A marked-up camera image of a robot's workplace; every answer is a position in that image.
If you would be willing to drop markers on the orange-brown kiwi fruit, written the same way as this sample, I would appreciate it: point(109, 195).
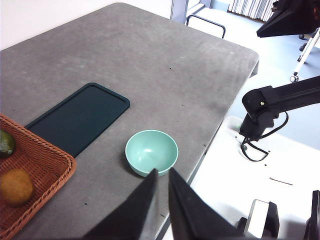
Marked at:
point(16, 187)

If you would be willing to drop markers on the dark rectangular tray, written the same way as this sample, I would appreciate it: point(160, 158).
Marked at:
point(75, 117)

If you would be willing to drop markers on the green avocado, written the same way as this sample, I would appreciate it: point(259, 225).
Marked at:
point(6, 145)

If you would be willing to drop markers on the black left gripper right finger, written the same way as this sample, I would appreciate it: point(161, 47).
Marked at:
point(195, 220)

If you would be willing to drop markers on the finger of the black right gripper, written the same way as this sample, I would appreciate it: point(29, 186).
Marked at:
point(292, 20)

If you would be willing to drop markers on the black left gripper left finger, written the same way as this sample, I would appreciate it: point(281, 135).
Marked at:
point(130, 217)

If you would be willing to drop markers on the white pleated curtain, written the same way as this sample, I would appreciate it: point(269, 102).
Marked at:
point(250, 8)

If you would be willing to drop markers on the white stand leg with caster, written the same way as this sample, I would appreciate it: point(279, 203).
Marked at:
point(305, 57)

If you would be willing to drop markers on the white box on black bracket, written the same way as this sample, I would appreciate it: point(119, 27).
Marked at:
point(260, 215)

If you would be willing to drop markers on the teal ribbed bowl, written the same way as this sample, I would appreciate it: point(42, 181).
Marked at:
point(150, 147)

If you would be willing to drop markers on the black upright post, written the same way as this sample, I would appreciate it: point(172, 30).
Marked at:
point(315, 215)

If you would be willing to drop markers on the brown wicker basket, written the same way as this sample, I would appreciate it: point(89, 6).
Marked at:
point(45, 170)

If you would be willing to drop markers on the thin black rod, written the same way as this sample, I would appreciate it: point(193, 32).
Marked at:
point(281, 181)

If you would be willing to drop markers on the black metal tube frame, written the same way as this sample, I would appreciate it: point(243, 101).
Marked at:
point(207, 20)

